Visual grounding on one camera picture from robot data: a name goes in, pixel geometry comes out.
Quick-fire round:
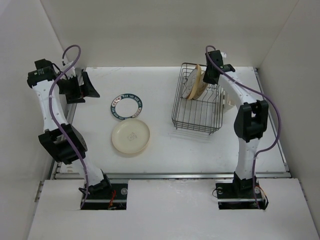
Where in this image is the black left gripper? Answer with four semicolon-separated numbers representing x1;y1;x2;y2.
58;71;100;103

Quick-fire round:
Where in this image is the green rimmed lettered plate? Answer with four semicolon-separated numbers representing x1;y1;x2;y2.
110;93;143;120

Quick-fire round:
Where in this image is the cream plastic plate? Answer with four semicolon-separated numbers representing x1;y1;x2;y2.
111;118;151;155

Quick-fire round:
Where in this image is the yellow plastic plate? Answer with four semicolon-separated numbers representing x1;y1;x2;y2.
187;64;208;100

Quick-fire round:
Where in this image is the white plate with grey rings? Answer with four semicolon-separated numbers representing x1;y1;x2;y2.
182;68;198;99

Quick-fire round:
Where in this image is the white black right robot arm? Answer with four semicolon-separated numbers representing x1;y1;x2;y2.
204;50;269;197

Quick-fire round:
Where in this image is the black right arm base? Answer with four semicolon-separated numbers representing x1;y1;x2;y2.
215;178;269;210

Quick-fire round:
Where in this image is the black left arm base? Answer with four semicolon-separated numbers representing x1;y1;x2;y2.
80;183;128;211

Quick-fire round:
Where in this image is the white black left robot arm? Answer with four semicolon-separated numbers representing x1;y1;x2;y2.
27;59;112;199

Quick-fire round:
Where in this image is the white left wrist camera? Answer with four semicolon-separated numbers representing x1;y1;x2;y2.
61;61;76;79

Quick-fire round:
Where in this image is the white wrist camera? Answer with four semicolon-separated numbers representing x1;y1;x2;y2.
220;52;227;58
61;61;76;79

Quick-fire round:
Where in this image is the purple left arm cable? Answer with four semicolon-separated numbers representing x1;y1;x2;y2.
48;44;91;208

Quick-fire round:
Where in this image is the grey wire dish rack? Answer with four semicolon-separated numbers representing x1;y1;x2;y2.
171;62;224;134

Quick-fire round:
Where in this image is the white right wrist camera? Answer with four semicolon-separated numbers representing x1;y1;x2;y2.
220;52;227;58

